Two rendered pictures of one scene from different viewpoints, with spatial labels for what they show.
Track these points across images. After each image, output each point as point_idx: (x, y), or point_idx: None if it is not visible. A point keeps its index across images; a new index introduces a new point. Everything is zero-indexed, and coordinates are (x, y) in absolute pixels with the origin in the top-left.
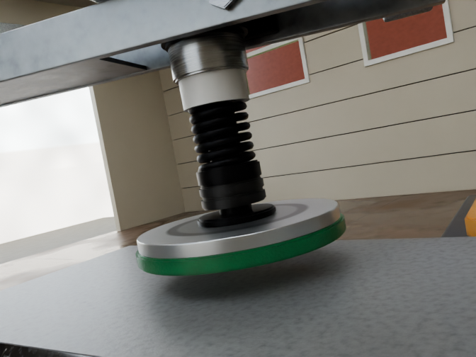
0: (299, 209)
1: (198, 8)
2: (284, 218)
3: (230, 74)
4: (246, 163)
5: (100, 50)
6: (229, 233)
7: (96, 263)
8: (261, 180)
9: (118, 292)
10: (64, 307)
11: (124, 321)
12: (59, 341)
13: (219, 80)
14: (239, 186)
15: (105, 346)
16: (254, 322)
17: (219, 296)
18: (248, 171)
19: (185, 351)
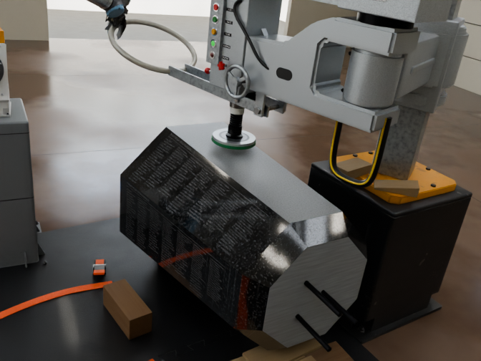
0: (245, 140)
1: (232, 99)
2: (237, 141)
3: (238, 109)
4: (236, 127)
5: (216, 94)
6: (225, 140)
7: (210, 126)
8: (239, 131)
9: (207, 140)
10: (197, 138)
11: (204, 147)
12: (193, 145)
13: (235, 110)
14: (233, 131)
15: (199, 150)
16: (220, 156)
17: (221, 150)
18: (236, 129)
19: (207, 155)
